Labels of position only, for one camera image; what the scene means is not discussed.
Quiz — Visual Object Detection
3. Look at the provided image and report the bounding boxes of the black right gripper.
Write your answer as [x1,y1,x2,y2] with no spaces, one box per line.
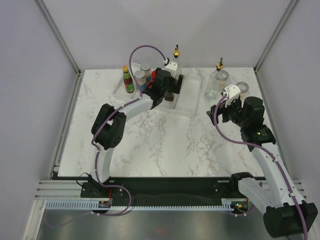
[206,96,249,128]

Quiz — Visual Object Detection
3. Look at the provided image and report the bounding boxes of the round glass oil bottle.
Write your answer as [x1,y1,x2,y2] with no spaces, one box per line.
[164,92,175,102]

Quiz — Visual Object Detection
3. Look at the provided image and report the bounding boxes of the square clear glass bottle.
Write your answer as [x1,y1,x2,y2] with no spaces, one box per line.
[204,57,225,102]

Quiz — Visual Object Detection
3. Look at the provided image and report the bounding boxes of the square dark sauce bottle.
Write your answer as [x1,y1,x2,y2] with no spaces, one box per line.
[171,44,181,75]

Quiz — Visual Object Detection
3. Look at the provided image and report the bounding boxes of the red lid sauce jar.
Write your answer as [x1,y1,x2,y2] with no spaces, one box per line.
[146,80,154,90]

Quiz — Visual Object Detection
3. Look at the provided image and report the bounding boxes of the blue label seasoning jar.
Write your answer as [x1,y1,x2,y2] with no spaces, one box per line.
[140,63,152,83]

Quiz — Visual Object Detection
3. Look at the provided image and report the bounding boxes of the blue label spice jar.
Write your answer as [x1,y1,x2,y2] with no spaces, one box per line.
[134,70,147,92]

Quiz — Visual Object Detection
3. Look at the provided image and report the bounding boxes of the glass jar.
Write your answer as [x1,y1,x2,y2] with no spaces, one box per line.
[216,70,229,91]
[236,81,250,100]

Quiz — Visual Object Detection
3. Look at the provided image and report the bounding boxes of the green label sauce bottle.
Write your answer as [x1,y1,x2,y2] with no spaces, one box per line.
[122,65,135,94]

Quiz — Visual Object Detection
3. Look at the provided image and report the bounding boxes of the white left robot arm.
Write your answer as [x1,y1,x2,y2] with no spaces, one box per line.
[91,67,184,198]

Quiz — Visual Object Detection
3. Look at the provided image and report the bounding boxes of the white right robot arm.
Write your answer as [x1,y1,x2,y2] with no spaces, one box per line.
[207,95,318,239]

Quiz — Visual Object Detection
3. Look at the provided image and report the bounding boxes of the white compartment organizer tray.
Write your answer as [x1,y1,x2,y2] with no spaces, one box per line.
[113,61,201,118]

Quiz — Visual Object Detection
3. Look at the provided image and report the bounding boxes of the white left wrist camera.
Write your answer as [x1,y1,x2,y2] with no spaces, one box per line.
[162,57,178,78]

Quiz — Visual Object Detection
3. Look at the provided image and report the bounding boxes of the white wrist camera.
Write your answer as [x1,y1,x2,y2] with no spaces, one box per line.
[162,57,178,78]
[222,83,241,107]

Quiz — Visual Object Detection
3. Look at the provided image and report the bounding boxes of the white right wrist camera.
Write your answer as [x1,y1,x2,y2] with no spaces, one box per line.
[222,83,241,107]

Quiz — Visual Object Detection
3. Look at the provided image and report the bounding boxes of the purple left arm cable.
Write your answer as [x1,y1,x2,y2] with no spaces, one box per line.
[91,44,168,187]

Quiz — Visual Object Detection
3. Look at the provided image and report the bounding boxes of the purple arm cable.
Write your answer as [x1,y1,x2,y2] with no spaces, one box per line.
[91,44,168,187]
[213,93,310,240]

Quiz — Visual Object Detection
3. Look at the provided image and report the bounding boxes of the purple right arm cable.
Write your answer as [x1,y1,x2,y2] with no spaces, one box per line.
[213,93,310,240]

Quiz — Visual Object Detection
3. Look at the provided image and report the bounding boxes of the white cable duct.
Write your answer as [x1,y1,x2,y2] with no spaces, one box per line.
[44,199,235,212]

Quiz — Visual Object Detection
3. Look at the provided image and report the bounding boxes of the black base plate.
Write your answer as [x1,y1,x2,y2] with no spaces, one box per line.
[80,177,244,207]

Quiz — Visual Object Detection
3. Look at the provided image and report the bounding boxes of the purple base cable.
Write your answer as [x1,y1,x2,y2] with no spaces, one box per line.
[84,183,133,217]

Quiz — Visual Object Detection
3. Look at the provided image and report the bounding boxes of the right aluminium frame post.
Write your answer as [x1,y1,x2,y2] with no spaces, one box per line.
[253,0,300,73]

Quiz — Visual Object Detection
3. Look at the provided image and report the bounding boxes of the aluminium frame post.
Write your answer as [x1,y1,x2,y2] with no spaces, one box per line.
[34,0,83,76]
[253,0,300,73]

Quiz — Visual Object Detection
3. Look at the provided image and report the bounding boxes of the left aluminium frame post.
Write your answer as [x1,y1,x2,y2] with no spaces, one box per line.
[34,0,83,76]

